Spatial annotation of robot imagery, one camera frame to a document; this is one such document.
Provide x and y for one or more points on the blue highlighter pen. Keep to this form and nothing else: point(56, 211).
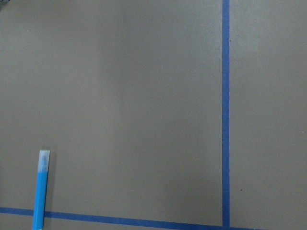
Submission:
point(41, 190)

